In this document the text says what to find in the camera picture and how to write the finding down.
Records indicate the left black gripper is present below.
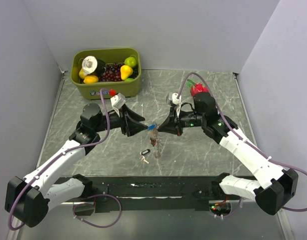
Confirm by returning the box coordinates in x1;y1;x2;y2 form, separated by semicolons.
93;103;148;137

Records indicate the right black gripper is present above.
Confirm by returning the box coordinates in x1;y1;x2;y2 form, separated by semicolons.
157;106;206;136

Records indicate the blue key tag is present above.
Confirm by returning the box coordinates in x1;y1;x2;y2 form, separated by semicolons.
147;124;157;131

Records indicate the black key tag with key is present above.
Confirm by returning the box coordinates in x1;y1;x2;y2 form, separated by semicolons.
139;149;151;164

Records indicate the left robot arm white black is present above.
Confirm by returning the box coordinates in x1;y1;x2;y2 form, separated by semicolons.
4;103;148;231

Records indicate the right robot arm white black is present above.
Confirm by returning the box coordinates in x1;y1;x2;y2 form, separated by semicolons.
158;92;299;215

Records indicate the red dragon fruit toy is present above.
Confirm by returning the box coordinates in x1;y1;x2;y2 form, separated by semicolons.
186;79;209;97

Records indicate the yellow pear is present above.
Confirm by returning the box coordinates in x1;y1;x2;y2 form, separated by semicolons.
120;65;134;81

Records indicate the dark red grape bunch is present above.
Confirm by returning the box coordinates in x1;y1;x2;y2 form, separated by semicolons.
98;63;139;82

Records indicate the olive green plastic bin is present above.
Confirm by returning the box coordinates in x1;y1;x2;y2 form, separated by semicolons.
71;47;142;100

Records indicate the green apple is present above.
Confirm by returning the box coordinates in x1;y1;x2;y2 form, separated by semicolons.
124;56;138;69

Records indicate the yellow lemon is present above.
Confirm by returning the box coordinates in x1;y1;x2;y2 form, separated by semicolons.
83;75;99;85

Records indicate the yellow fruit at bin left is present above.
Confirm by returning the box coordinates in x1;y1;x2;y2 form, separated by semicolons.
78;68;86;80

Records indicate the white cut coconut half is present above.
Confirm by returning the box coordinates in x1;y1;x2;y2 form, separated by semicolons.
81;55;98;75

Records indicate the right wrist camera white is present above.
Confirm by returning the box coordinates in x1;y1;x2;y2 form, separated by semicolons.
166;92;182;106

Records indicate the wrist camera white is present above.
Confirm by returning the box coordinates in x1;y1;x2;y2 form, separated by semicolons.
110;93;126;115
166;92;182;106

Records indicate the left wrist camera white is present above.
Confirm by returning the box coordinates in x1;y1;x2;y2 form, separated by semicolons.
110;93;126;115

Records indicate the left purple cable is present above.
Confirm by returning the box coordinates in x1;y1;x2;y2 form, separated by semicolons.
7;88;123;230

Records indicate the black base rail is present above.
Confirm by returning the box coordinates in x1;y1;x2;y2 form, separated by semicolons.
70;176;239;213

